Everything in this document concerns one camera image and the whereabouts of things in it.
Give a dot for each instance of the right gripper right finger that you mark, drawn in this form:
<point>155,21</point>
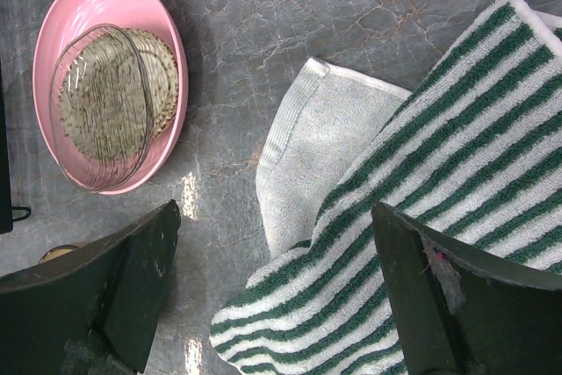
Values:
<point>461,310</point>

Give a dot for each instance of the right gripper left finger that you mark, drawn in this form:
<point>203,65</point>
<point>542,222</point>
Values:
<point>95,309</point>

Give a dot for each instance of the beige patterned cup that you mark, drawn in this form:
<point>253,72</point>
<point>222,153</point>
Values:
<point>57,251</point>

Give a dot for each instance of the speckled beige plate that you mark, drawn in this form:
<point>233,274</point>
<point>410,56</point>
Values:
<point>164,81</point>

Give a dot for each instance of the pink plate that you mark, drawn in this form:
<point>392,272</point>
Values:
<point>68,19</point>

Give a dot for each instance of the green striped towel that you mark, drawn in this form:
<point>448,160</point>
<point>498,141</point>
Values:
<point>474,153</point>

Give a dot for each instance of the white folded cloth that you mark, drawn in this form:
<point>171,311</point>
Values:
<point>326,119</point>

